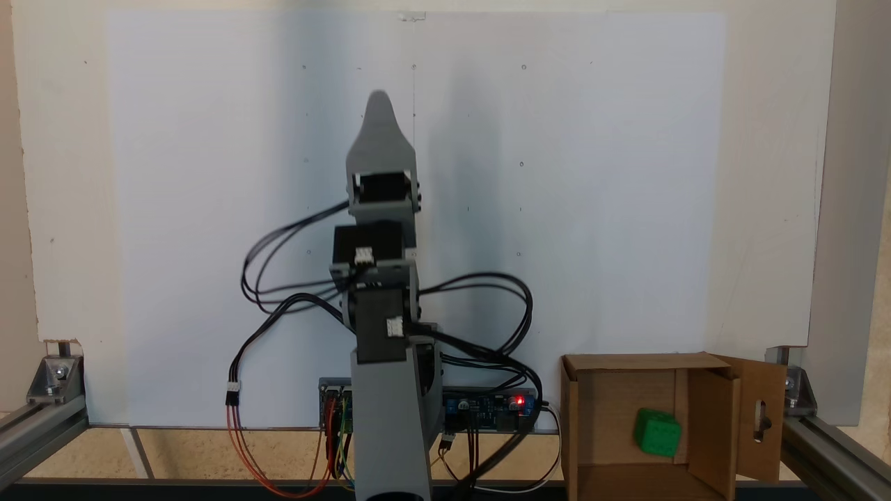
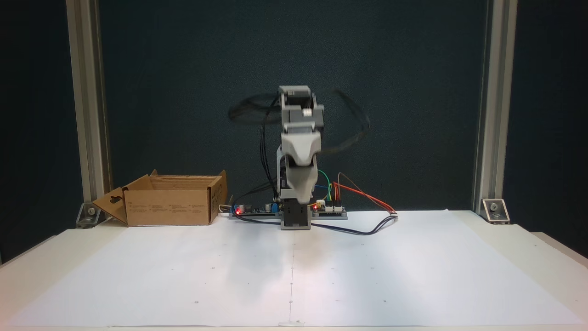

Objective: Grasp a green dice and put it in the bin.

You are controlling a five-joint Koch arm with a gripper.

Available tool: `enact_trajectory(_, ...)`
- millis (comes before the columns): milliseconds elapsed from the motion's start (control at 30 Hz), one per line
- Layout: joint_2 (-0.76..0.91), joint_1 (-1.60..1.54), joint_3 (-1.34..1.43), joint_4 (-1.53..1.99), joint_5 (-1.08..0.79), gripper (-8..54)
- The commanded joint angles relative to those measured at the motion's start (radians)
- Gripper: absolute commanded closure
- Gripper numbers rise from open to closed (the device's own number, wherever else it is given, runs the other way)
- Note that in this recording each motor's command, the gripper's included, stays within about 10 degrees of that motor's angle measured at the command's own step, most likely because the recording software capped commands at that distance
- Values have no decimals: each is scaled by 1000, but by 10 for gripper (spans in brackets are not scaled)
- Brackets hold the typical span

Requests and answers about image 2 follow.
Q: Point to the aluminium frame post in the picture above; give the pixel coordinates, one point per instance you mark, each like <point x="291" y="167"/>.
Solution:
<point x="87" y="92"/>
<point x="496" y="92"/>

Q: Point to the open cardboard box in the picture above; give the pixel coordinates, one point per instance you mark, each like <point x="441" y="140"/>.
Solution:
<point x="165" y="207"/>

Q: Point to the circuit board with blue parts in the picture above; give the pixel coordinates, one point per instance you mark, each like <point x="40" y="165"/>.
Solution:
<point x="252" y="211"/>

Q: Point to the circuit board with white connectors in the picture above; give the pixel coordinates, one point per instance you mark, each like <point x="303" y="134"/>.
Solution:
<point x="330" y="212"/>

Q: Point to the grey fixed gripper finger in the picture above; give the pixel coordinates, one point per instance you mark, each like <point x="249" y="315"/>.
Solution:
<point x="303" y="181"/>

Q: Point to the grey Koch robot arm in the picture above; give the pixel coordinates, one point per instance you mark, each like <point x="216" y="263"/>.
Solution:
<point x="294" y="99"/>

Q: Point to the metal corner bracket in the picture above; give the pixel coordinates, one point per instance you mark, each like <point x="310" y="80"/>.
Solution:
<point x="89" y="215"/>
<point x="495" y="210"/>

